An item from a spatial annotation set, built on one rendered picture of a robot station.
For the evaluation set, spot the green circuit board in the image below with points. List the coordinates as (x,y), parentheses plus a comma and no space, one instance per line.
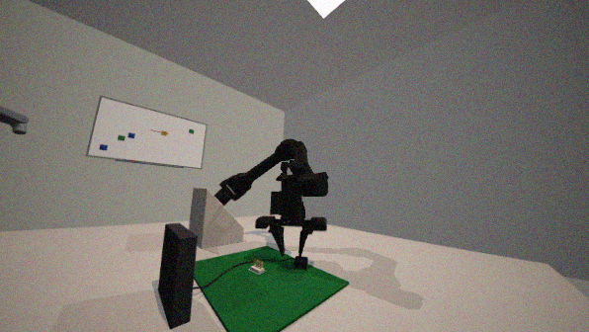
(262,296)

